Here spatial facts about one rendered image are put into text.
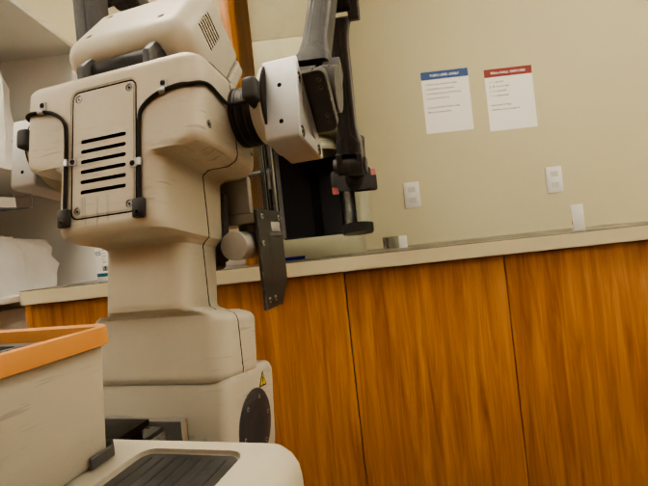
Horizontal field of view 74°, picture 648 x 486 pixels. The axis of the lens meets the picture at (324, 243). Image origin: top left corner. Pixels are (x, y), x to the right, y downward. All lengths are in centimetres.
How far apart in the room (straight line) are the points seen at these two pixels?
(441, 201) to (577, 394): 95
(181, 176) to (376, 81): 154
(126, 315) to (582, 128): 201
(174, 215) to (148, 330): 17
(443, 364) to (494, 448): 28
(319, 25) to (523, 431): 116
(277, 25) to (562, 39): 129
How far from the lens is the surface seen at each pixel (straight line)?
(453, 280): 126
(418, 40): 215
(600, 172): 226
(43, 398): 40
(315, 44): 81
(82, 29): 103
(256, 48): 165
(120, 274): 66
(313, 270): 118
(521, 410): 140
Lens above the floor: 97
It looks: level
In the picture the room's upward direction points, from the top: 6 degrees counter-clockwise
